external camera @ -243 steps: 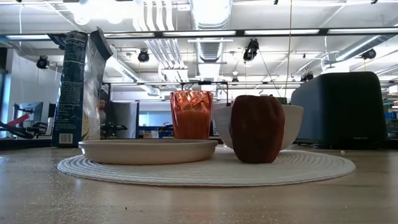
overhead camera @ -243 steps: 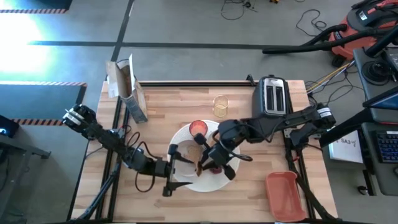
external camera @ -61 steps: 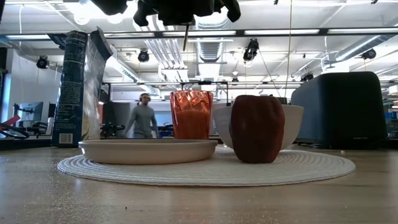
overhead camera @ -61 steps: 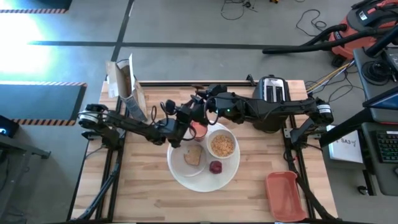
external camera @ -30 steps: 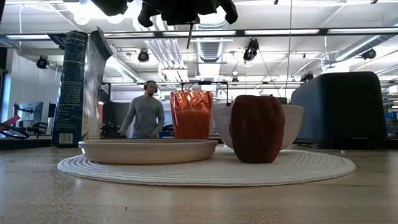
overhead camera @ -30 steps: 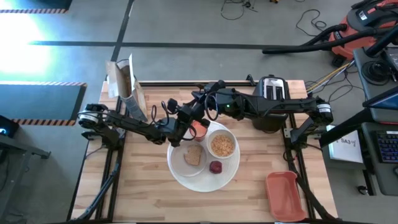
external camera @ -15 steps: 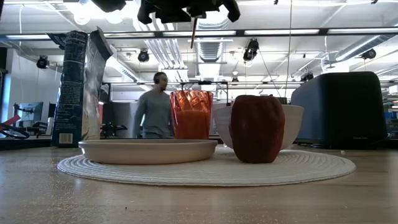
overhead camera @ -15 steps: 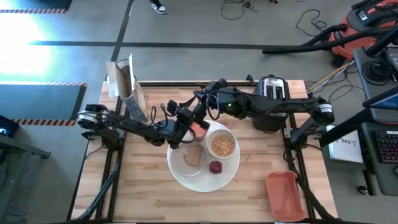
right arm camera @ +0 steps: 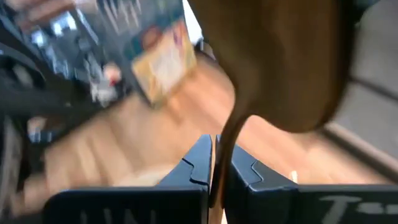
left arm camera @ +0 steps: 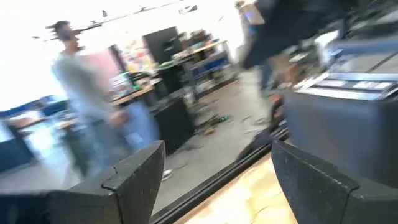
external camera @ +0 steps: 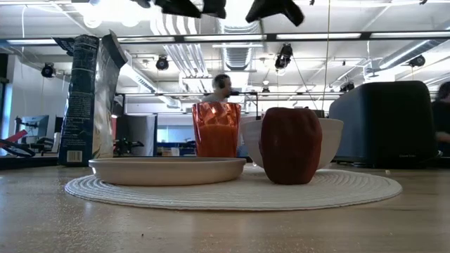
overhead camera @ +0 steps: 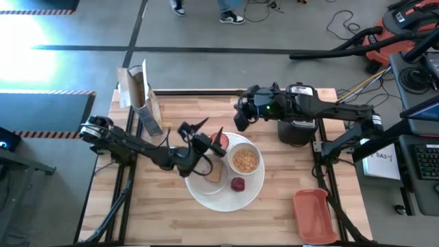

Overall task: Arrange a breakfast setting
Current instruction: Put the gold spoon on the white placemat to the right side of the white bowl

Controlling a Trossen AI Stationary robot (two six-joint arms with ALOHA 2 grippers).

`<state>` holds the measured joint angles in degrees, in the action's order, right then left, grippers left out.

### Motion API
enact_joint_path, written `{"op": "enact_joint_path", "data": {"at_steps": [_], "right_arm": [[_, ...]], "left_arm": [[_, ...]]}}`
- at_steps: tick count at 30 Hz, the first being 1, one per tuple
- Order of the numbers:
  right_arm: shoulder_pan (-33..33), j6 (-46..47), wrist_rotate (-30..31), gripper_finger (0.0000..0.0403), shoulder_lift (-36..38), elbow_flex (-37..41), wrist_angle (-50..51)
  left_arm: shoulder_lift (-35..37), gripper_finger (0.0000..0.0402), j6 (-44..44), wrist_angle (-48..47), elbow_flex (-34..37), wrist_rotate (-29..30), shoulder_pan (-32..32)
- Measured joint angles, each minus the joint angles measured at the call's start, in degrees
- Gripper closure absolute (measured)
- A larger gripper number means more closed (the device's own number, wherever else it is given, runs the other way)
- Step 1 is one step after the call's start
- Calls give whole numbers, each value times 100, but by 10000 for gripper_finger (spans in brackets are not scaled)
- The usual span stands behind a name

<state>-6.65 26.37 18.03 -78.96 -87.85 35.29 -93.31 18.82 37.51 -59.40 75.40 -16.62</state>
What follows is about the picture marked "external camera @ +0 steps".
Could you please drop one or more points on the blue cereal box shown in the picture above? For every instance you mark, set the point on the blue cereal box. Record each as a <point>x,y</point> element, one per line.
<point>82,105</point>

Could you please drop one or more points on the person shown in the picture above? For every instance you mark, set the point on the person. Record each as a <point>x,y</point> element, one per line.
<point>442,116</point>
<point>221,86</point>

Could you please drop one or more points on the dark grey partition panel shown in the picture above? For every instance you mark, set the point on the dark grey partition panel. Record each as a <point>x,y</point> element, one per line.
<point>137,133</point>

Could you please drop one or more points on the computer monitor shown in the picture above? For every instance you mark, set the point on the computer monitor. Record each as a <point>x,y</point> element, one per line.
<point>35,124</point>

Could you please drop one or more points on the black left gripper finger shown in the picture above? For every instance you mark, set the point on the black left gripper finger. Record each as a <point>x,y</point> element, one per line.
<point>179,7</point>

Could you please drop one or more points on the black monitor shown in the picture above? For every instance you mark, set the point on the black monitor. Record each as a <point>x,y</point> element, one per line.
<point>319,113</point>

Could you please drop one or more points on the large white plate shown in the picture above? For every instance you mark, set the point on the large white plate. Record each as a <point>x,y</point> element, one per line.
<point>211,196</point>

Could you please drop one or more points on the long ceiling light strip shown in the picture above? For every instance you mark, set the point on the long ceiling light strip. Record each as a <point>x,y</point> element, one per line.
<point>408,34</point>
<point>225,37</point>
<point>316,36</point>
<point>147,39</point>

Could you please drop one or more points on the red glass tumbler with juice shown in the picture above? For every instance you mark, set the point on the red glass tumbler with juice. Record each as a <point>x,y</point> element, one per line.
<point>216,137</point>

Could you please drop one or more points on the silver ventilation duct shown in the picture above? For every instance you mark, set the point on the silver ventilation duct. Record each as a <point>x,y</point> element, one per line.
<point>404,54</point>

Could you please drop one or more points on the black table rail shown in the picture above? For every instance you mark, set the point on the black table rail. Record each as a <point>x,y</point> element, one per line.
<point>28,162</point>

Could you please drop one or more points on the white bowl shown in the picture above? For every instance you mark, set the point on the white bowl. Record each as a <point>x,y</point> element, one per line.
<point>332,140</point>

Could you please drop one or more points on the white round plate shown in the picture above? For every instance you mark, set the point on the white round plate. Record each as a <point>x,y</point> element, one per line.
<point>165,174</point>

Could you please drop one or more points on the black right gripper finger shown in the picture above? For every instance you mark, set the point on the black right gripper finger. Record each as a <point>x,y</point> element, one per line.
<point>274,5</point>
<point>215,7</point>

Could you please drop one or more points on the black two-slot toaster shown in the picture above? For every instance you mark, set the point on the black two-slot toaster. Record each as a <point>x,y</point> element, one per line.
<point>383,123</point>

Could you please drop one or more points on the red apple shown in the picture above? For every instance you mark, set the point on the red apple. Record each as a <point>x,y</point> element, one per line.
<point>290,147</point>

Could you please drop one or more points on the black ceiling spotlight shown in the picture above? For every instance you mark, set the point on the black ceiling spotlight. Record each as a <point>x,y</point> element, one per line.
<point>162,64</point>
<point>48,70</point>
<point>284,58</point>
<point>347,87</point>
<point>417,61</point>

